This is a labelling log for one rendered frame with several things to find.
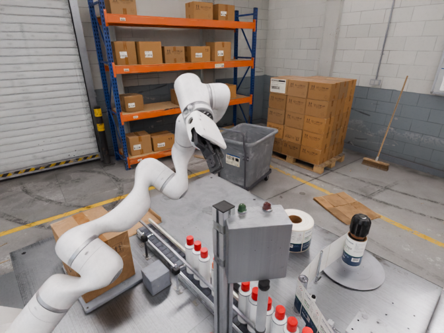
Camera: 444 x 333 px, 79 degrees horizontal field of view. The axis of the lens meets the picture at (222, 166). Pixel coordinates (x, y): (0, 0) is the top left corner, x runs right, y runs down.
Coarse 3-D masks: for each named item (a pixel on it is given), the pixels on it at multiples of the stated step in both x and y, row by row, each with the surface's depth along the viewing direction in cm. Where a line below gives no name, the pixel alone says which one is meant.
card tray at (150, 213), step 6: (150, 210) 184; (144, 216) 181; (150, 216) 181; (156, 216) 179; (138, 222) 175; (144, 222) 175; (156, 222) 175; (132, 228) 170; (138, 228) 170; (132, 234) 164
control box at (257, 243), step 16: (256, 208) 75; (272, 208) 75; (240, 224) 68; (256, 224) 68; (272, 224) 68; (288, 224) 69; (240, 240) 69; (256, 240) 69; (272, 240) 70; (288, 240) 71; (240, 256) 71; (256, 256) 72; (272, 256) 72; (288, 256) 73; (240, 272) 73; (256, 272) 74; (272, 272) 75
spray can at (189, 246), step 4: (188, 236) 124; (192, 236) 124; (188, 240) 122; (192, 240) 123; (188, 244) 123; (192, 244) 124; (188, 248) 123; (192, 248) 123; (188, 252) 124; (188, 256) 125; (188, 260) 126; (192, 260) 126; (192, 264) 127; (188, 268) 128; (188, 272) 129; (192, 272) 129
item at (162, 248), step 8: (144, 232) 159; (160, 232) 159; (152, 240) 152; (168, 240) 152; (160, 248) 146; (176, 248) 146; (168, 256) 140; (184, 256) 140; (184, 272) 131; (192, 280) 126; (200, 288) 122; (208, 288) 122; (208, 296) 118; (240, 328) 105
